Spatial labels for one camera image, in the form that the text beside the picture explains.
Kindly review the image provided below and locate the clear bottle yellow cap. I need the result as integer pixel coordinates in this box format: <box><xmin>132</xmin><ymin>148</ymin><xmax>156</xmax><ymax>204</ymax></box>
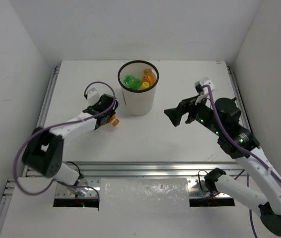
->
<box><xmin>138</xmin><ymin>81</ymin><xmax>150</xmax><ymax>90</ymax></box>

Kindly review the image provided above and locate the green plastic bottle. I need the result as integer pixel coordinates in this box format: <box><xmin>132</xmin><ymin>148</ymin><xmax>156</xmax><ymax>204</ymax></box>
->
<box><xmin>123</xmin><ymin>75</ymin><xmax>142</xmax><ymax>90</ymax></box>

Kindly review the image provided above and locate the orange juice bottle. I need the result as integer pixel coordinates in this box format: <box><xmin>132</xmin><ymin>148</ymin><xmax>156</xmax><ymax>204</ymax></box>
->
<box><xmin>142</xmin><ymin>69</ymin><xmax>157</xmax><ymax>86</ymax></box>
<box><xmin>109</xmin><ymin>115</ymin><xmax>120</xmax><ymax>126</ymax></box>

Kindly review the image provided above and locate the aluminium front rail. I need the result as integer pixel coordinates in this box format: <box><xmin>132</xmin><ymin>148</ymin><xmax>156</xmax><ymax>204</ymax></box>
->
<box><xmin>67</xmin><ymin>162</ymin><xmax>242</xmax><ymax>178</ymax></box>

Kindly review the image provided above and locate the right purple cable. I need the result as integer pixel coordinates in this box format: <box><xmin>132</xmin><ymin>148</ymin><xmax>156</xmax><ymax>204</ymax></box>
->
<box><xmin>201</xmin><ymin>85</ymin><xmax>281</xmax><ymax>238</ymax></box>

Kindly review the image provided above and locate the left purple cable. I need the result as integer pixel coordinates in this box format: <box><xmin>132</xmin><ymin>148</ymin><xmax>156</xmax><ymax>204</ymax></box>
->
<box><xmin>13</xmin><ymin>81</ymin><xmax>118</xmax><ymax>206</ymax></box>

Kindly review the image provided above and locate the aluminium side rail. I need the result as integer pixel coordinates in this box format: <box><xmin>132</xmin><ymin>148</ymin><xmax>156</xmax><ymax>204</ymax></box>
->
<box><xmin>224</xmin><ymin>63</ymin><xmax>260</xmax><ymax>154</ymax></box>
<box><xmin>22</xmin><ymin>63</ymin><xmax>62</xmax><ymax>174</ymax></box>

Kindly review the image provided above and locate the purple cable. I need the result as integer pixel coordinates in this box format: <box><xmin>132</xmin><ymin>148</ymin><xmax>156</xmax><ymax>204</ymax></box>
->
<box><xmin>13</xmin><ymin>81</ymin><xmax>118</xmax><ymax>206</ymax></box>
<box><xmin>201</xmin><ymin>85</ymin><xmax>281</xmax><ymax>238</ymax></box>

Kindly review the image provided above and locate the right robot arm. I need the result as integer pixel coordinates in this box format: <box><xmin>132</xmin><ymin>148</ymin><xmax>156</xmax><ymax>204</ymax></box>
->
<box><xmin>164</xmin><ymin>96</ymin><xmax>281</xmax><ymax>237</ymax></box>

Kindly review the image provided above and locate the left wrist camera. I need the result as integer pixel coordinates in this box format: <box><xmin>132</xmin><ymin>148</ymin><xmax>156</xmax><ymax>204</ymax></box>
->
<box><xmin>84</xmin><ymin>87</ymin><xmax>100</xmax><ymax>106</ymax></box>

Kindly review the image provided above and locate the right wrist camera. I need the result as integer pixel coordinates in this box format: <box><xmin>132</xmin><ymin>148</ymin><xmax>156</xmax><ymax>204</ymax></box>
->
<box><xmin>195</xmin><ymin>77</ymin><xmax>215</xmax><ymax>104</ymax></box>

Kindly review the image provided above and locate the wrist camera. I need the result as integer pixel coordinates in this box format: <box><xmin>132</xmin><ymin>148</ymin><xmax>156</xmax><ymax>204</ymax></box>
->
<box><xmin>195</xmin><ymin>77</ymin><xmax>215</xmax><ymax>104</ymax></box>
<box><xmin>84</xmin><ymin>87</ymin><xmax>100</xmax><ymax>106</ymax></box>

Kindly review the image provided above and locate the white bin with black rim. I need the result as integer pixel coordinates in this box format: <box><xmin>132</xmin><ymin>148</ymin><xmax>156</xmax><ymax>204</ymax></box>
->
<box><xmin>118</xmin><ymin>60</ymin><xmax>159</xmax><ymax>116</ymax></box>

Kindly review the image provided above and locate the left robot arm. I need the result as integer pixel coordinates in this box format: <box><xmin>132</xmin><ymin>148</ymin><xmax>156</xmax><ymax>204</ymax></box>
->
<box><xmin>22</xmin><ymin>94</ymin><xmax>118</xmax><ymax>186</ymax></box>

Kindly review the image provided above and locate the right aluminium side rail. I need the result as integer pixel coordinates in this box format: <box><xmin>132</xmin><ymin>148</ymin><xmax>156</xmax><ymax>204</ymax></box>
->
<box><xmin>224</xmin><ymin>63</ymin><xmax>260</xmax><ymax>154</ymax></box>

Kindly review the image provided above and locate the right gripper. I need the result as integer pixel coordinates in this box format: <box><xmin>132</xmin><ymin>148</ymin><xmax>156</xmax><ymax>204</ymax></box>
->
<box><xmin>164</xmin><ymin>91</ymin><xmax>223</xmax><ymax>136</ymax></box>

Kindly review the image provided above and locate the left aluminium side rail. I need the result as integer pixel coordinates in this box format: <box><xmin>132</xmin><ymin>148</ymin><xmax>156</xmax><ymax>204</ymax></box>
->
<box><xmin>22</xmin><ymin>63</ymin><xmax>62</xmax><ymax>174</ymax></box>

